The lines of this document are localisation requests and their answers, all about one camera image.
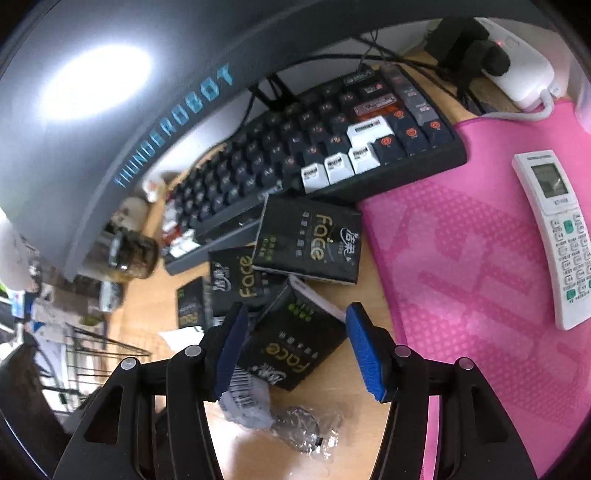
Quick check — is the white printed foil packet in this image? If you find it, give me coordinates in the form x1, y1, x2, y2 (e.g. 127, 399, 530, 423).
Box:
219, 367, 274, 430

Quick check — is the dark glass jar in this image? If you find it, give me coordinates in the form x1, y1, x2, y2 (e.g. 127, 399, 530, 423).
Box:
107, 228, 160, 279

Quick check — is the black face tissue pack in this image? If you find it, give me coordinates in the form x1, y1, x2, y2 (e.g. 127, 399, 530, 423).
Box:
208, 246, 287, 319
252, 195, 363, 285
238, 275, 346, 391

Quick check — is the black mechanical keyboard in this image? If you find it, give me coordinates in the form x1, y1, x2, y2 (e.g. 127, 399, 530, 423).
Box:
161, 63, 467, 275

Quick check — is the black wire basket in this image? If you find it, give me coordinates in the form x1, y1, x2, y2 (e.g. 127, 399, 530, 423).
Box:
34, 322, 151, 417

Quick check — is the black Face tissue pack upright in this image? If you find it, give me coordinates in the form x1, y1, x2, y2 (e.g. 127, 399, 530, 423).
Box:
252, 195, 363, 285

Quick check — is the curved black monitor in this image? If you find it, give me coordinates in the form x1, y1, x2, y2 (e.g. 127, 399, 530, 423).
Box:
0, 0, 555, 282

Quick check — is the pink desk mat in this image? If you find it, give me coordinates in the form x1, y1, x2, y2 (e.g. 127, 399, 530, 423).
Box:
361, 100, 590, 474

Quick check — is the white power strip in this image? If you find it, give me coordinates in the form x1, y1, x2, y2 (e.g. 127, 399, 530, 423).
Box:
476, 17, 566, 112

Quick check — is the clear plastic wrapper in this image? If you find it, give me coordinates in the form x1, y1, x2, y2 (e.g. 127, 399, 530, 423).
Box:
270, 406, 342, 462

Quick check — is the white remote control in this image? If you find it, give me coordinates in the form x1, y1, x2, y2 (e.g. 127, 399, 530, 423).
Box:
512, 150, 590, 331

